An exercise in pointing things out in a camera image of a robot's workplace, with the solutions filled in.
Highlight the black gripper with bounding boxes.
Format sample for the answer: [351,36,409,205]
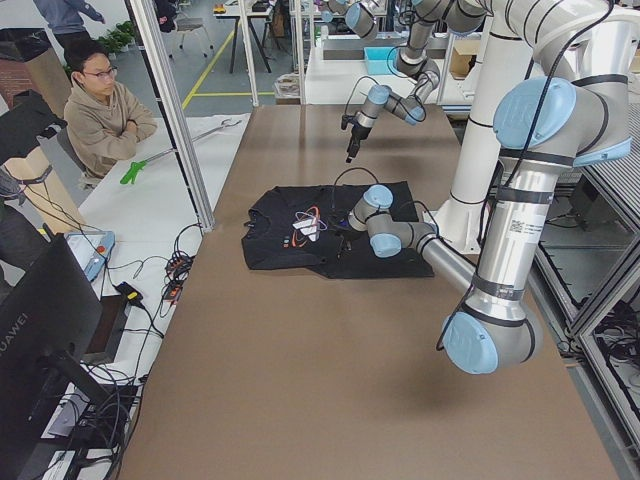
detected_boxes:
[346,123,369,163]
[332,219,356,245]

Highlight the black t-shirt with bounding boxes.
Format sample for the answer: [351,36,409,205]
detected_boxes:
[241,185,434,279]

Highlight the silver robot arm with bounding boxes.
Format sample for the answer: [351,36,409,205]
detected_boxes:
[342,1,639,374]
[341,1,487,162]

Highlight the blue plastic bin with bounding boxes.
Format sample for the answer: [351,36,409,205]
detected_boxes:
[364,46,399,76]

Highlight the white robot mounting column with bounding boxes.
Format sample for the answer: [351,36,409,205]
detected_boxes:
[435,0,640,254]

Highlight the blue teach pendant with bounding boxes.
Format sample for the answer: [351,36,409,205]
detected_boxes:
[64,231,115,281]

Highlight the seated man in beige hoodie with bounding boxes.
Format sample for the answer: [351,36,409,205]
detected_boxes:
[64,39,157,179]

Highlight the black Huawei monitor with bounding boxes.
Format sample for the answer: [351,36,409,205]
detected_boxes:
[1,234,108,479]

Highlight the aluminium frame post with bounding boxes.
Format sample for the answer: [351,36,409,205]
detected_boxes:
[126,0,215,233]

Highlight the green handled reacher grabber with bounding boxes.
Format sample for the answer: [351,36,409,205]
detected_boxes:
[120,118,241,185]

